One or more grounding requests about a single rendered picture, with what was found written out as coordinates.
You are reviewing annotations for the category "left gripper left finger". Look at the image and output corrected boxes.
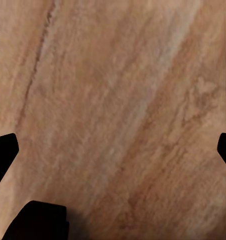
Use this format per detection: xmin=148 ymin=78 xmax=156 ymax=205
xmin=0 ymin=133 xmax=19 ymax=182

